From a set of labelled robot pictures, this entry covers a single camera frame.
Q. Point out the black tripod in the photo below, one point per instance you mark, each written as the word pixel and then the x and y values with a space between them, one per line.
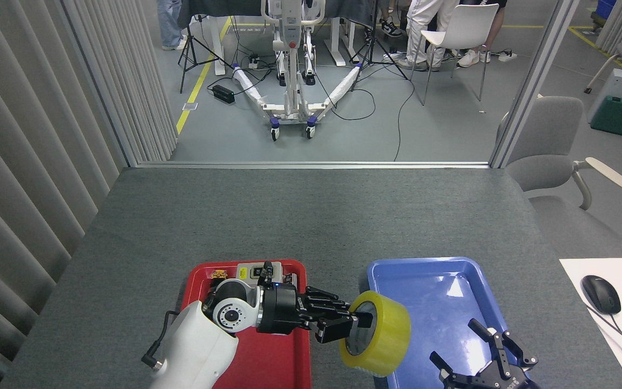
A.
pixel 184 73
pixel 374 38

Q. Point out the white stand on wheels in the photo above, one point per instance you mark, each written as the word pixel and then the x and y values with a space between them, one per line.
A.
pixel 292 92

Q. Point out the person behind white chair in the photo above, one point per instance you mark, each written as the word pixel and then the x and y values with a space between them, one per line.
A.
pixel 468 58

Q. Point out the black orange push button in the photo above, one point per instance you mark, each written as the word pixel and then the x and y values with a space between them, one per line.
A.
pixel 218 274

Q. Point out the grey office chair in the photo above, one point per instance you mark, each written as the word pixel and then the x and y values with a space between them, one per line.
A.
pixel 551 129

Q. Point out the standing person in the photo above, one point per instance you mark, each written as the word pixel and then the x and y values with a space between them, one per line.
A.
pixel 170 24

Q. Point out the desk with dark cloth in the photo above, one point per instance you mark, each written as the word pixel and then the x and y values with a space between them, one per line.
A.
pixel 343 8

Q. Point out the blue bin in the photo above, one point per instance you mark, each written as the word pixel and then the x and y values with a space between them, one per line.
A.
pixel 605 11

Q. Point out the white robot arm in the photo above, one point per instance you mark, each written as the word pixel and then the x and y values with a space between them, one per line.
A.
pixel 197 346

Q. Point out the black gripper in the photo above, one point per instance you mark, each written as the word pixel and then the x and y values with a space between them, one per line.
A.
pixel 508 382
pixel 281 310

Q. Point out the white plastic chair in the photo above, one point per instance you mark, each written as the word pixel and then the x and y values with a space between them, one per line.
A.
pixel 467 21

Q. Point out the white power strip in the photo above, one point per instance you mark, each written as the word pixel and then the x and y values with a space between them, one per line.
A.
pixel 507 55

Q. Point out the small black switch part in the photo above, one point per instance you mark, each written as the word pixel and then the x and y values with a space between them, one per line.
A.
pixel 291 279

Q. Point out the white push button switch box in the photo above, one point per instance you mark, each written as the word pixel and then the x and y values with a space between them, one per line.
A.
pixel 246 270

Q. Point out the black power adapter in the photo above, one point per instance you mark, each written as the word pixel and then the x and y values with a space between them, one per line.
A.
pixel 223 94

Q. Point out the yellow tape roll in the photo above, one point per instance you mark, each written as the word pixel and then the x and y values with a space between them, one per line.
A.
pixel 389 335

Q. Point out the black computer mouse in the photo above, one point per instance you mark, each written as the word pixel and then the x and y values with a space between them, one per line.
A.
pixel 600 294

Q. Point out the blue plastic tray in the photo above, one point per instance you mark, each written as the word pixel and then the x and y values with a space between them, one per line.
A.
pixel 440 302

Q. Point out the red plastic tray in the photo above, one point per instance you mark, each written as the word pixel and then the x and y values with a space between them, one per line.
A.
pixel 273 356

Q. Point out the silver post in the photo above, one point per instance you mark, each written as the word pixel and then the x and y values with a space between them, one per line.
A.
pixel 535 81

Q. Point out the grey vertical blinds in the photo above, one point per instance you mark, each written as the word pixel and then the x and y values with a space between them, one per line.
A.
pixel 30 135

